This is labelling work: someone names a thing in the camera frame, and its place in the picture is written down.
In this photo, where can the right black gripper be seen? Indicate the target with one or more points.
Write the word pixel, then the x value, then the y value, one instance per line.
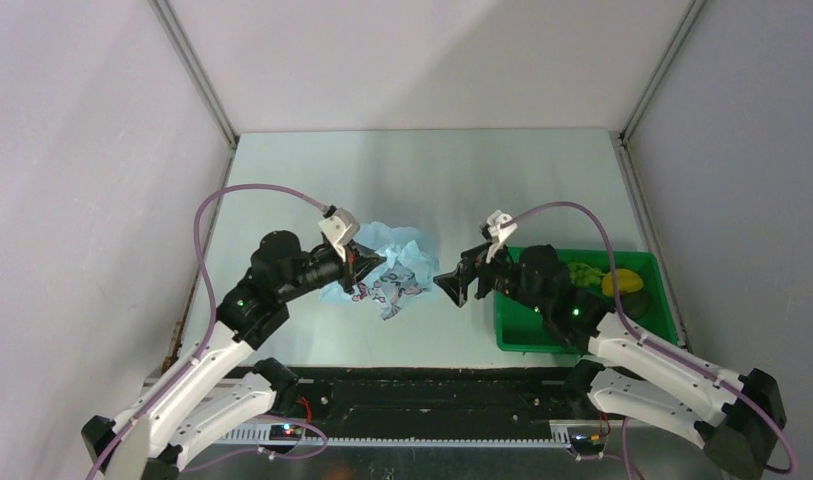
pixel 472 262

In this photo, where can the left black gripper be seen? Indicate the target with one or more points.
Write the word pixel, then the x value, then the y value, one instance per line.
pixel 364 262

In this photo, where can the light blue plastic bag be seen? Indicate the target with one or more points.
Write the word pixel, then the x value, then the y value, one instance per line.
pixel 411 263

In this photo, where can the green fake grapes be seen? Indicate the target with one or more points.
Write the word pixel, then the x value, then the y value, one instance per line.
pixel 583 275

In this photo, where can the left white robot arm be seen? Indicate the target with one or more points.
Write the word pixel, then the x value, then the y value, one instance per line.
pixel 174 421

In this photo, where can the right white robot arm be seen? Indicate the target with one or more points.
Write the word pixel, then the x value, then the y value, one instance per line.
pixel 735 419

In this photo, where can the dark green fake avocado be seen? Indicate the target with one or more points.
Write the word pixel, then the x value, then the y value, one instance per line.
pixel 636 304

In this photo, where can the green plastic tray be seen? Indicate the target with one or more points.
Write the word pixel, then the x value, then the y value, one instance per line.
pixel 520 329

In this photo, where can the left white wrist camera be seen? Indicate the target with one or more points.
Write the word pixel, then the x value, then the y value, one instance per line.
pixel 338 228

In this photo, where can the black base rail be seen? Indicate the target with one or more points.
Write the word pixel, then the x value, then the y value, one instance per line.
pixel 437 404

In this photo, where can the left aluminium frame post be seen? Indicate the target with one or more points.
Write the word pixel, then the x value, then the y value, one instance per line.
pixel 170 22

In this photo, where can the aluminium frame post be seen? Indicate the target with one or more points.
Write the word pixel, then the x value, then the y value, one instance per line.
pixel 170 22
pixel 673 48

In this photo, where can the right aluminium frame post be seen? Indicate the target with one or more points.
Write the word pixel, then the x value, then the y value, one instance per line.
pixel 673 48

